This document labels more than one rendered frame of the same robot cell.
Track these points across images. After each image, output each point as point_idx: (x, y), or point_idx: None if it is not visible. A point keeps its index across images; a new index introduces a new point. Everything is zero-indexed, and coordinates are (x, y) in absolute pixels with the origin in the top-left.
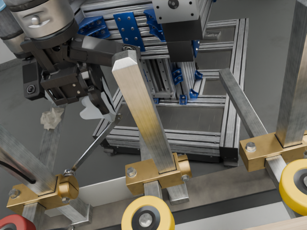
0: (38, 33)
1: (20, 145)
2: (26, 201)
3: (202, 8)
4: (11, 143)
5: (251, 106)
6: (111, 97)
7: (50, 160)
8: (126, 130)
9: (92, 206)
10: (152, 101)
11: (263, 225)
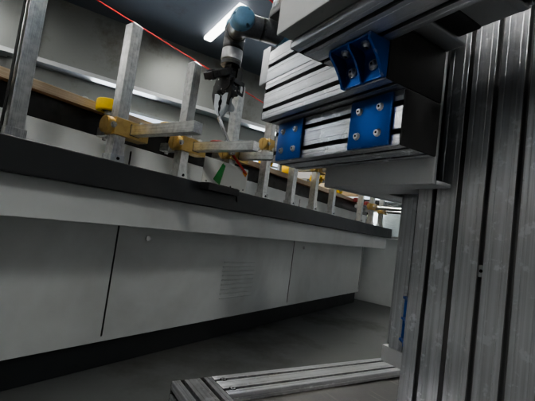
0: None
1: (235, 116)
2: None
3: (275, 78)
4: (233, 111)
5: (152, 123)
6: (224, 106)
7: (251, 153)
8: (393, 366)
9: None
10: (187, 84)
11: None
